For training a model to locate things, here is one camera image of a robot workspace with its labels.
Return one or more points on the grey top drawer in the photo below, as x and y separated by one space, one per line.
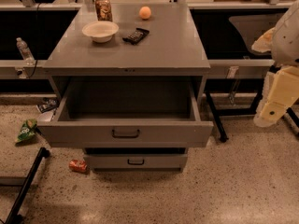
127 112

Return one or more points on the grey drawer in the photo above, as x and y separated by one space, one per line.
127 112
151 161

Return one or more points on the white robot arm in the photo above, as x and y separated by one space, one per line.
280 86

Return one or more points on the grey metal drawer cabinet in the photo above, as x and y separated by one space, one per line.
171 49

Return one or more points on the grey bottom drawer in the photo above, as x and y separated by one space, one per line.
151 161

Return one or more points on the black remote control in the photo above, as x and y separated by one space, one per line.
135 37

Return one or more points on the black chair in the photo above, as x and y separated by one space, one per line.
251 28

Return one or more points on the white bowl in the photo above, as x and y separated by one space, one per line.
100 31

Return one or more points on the orange fruit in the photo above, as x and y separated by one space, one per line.
145 13

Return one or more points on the orange soda can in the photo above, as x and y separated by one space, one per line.
78 166

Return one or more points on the dark snack packet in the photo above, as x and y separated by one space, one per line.
48 105

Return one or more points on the silver pouch on floor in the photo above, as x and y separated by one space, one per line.
46 116

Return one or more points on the snack jar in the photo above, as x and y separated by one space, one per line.
103 10

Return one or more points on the green chip bag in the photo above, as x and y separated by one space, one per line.
27 131

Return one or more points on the clear plastic water bottle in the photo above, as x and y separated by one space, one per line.
25 51

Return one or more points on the black stand leg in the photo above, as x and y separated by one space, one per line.
24 183

